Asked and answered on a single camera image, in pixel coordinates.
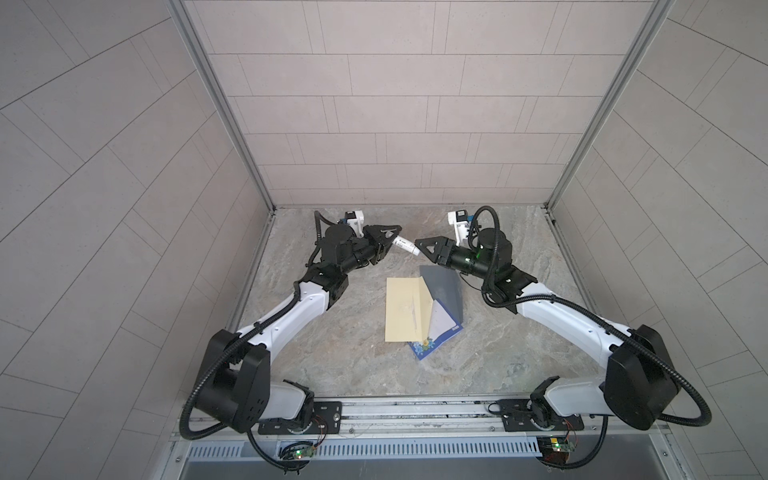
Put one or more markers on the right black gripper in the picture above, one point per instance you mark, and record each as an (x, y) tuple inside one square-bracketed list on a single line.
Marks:
[(441, 256)]

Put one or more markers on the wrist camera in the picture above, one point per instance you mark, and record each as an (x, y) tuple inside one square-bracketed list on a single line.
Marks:
[(355, 220), (460, 221)]

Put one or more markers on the yellow paper envelope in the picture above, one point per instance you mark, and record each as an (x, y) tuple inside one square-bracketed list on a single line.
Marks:
[(408, 310)]

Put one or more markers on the left circuit board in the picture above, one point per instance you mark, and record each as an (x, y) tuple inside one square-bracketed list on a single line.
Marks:
[(298, 451)]

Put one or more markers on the aluminium mounting rail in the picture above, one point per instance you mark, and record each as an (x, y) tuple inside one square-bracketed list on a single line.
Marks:
[(414, 414)]

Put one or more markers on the white glue stick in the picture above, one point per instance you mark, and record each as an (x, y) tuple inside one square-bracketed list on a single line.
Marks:
[(406, 245)]

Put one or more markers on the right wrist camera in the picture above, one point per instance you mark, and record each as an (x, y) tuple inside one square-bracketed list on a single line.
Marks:
[(460, 221)]

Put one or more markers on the blue floral card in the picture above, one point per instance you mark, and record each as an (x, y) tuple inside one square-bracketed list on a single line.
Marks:
[(423, 349)]

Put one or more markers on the right circuit board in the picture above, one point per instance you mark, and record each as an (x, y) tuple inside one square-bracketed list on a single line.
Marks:
[(556, 450)]

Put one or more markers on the grey envelope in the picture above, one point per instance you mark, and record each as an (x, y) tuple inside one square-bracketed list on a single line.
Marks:
[(444, 285)]

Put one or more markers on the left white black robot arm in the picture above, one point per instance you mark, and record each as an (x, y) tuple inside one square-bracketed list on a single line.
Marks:
[(234, 388)]

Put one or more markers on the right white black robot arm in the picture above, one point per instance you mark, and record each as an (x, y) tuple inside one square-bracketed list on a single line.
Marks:
[(639, 384)]

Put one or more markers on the circuit board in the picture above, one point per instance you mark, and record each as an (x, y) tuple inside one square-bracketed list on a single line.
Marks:
[(298, 451), (556, 450)]

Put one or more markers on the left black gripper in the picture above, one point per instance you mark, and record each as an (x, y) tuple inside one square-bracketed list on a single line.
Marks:
[(373, 242)]

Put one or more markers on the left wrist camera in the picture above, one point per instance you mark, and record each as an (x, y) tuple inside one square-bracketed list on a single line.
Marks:
[(355, 220)]

